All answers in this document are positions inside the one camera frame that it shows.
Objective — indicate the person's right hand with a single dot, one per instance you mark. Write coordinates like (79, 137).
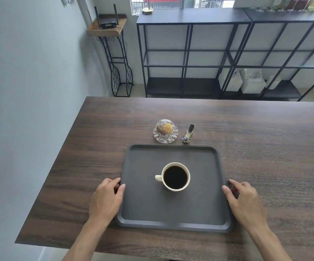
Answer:
(245, 205)

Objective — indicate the person's left hand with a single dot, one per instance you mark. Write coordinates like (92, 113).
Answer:
(104, 201)

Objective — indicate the person's left thumb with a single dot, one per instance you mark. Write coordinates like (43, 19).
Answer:
(121, 190)

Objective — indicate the person's right thumb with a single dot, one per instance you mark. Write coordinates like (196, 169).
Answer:
(227, 193)

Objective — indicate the dark grey serving tray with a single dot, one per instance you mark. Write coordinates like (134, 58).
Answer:
(151, 209)

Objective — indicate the person's left forearm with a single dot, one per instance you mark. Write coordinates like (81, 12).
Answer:
(83, 240)

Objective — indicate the person's right forearm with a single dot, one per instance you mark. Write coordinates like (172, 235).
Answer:
(268, 244)

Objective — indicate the cream coffee cup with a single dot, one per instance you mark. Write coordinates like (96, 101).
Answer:
(166, 186)

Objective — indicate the black coffee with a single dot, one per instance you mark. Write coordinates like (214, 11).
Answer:
(175, 176)

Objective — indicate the cut glass domed dish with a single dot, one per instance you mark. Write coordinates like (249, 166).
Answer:
(165, 137)

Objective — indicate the small bird figurine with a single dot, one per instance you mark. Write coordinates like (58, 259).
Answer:
(187, 136)

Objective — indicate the yellow sweet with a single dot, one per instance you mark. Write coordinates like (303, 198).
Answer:
(167, 128)

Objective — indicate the black wrought iron stand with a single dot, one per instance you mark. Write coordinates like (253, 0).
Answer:
(115, 76)

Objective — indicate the small white paper bag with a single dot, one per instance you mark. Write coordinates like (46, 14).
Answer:
(273, 82)

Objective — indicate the wooden shelf top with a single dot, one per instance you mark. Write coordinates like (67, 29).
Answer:
(105, 31)

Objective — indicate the black router with antennas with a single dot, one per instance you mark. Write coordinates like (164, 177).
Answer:
(108, 21)

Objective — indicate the black metal shelf unit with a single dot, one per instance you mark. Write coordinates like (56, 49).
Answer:
(287, 14)
(192, 16)

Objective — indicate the gold lamp base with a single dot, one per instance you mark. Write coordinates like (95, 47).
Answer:
(147, 10)

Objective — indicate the window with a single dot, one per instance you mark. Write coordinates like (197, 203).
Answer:
(167, 2)

